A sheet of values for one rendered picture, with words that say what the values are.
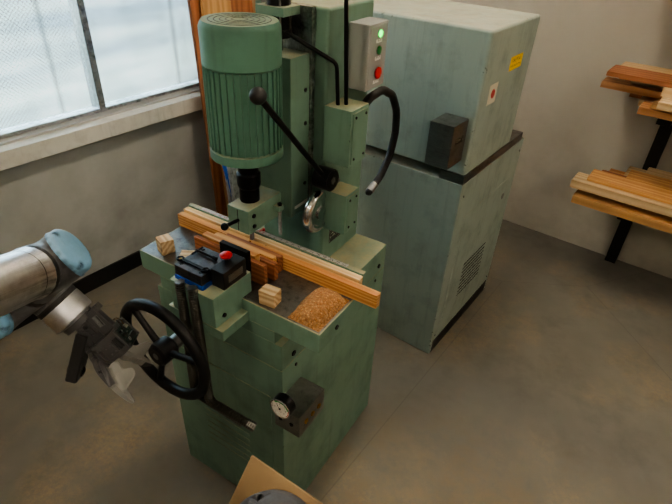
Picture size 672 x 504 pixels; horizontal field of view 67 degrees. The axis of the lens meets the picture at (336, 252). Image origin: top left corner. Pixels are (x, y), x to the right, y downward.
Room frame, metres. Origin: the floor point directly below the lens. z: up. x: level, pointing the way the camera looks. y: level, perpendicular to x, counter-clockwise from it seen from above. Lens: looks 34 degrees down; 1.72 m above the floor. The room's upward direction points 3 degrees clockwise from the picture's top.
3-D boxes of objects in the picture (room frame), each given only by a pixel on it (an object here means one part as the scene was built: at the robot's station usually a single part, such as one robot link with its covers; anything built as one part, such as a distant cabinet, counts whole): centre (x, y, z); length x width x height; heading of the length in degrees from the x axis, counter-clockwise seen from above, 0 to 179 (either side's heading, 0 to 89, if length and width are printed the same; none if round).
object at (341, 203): (1.25, 0.00, 1.02); 0.09 x 0.07 x 0.12; 60
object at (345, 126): (1.27, -0.01, 1.23); 0.09 x 0.08 x 0.15; 150
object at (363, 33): (1.37, -0.05, 1.40); 0.10 x 0.06 x 0.16; 150
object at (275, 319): (1.06, 0.26, 0.87); 0.61 x 0.30 x 0.06; 60
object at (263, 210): (1.18, 0.22, 1.03); 0.14 x 0.07 x 0.09; 150
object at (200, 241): (1.09, 0.28, 0.93); 0.24 x 0.01 x 0.06; 60
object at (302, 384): (0.91, 0.07, 0.58); 0.12 x 0.08 x 0.08; 150
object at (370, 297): (1.14, 0.18, 0.92); 0.67 x 0.02 x 0.04; 60
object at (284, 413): (0.85, 0.11, 0.65); 0.06 x 0.04 x 0.08; 60
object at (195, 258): (0.98, 0.30, 0.99); 0.13 x 0.11 x 0.06; 60
